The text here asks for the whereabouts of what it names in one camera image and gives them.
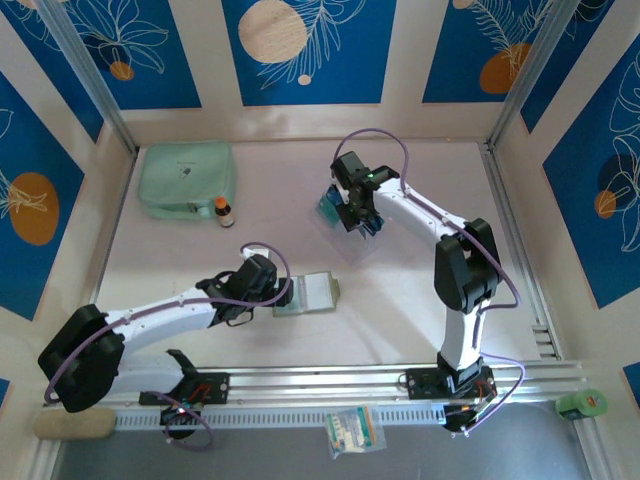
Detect green card holder clear sleeves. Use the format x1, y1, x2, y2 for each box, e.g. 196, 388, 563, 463
272, 271, 342, 318

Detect small brown bottle orange cap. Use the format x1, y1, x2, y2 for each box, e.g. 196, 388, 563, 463
214, 196, 236, 230

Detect mint green zip pouch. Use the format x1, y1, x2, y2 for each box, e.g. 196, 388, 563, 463
137, 141, 239, 222

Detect clear plastic bag with items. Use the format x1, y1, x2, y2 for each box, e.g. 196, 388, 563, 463
324, 405, 388, 459

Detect black electronics board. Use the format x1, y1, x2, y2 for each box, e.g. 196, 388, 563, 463
442, 402, 499, 436
158, 403, 201, 432

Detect beige foam block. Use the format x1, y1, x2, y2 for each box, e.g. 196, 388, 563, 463
33, 407, 117, 441

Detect green tape roll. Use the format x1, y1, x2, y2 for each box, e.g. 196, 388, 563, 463
555, 388, 609, 421

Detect purple cable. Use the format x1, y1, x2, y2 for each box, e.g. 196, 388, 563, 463
43, 242, 292, 405
149, 392, 216, 450
333, 128, 526, 439

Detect long aluminium base rail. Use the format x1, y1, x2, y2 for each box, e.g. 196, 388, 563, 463
47, 360, 589, 404

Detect slotted grey cable duct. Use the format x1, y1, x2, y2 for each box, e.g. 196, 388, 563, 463
114, 401, 447, 431

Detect aluminium side rail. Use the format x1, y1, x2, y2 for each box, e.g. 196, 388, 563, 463
82, 149, 139, 326
479, 144, 566, 362

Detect aluminium frame post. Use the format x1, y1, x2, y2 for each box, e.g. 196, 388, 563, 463
35, 0, 140, 156
27, 439, 66, 480
485, 0, 585, 154
572, 417, 619, 480

